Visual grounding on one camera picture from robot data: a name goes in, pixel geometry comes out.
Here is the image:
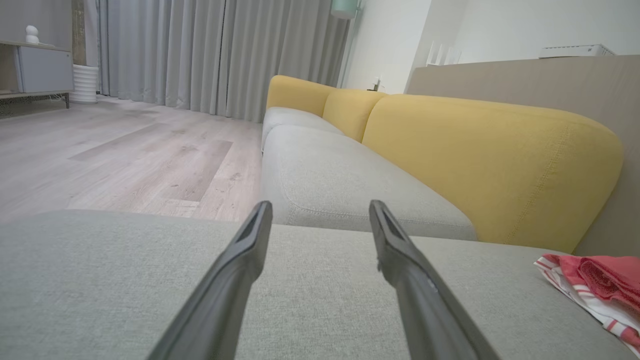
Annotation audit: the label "grey pleated curtain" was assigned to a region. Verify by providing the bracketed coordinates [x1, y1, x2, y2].
[84, 0, 351, 124]

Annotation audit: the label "white flat box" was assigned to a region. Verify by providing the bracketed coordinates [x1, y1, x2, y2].
[538, 44, 617, 59]

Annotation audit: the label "red shorts with white band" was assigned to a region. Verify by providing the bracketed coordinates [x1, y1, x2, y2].
[534, 252, 640, 357]

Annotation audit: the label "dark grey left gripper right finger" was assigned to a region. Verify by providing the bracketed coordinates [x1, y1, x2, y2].
[368, 199, 502, 360]

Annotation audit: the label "pale green floor lamp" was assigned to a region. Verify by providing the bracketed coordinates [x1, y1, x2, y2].
[330, 0, 363, 90]

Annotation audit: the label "white ribbed plant pot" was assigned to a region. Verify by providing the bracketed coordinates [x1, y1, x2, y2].
[69, 64, 100, 105]

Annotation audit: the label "grey sideboard cabinet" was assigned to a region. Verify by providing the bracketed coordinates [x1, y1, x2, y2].
[0, 40, 75, 109]

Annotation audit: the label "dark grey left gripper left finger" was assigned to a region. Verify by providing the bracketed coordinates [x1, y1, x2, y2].
[146, 200, 274, 360]

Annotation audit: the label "yellow and grey sofa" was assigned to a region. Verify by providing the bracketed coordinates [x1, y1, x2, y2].
[260, 75, 625, 255]

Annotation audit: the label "white upright boards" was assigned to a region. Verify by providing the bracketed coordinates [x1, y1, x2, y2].
[426, 41, 463, 67]

